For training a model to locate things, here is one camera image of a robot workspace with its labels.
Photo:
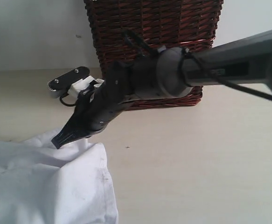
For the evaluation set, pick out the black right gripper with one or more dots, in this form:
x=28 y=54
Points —
x=124 y=84

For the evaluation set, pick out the white t-shirt red lettering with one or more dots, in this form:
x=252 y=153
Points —
x=40 y=184

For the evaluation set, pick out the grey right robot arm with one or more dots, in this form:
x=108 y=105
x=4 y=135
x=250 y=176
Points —
x=244 y=65

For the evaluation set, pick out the dark brown wicker basket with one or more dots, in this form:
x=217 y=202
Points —
x=170 y=23

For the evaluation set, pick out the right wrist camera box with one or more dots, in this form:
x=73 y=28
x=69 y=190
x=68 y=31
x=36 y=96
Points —
x=75 y=83

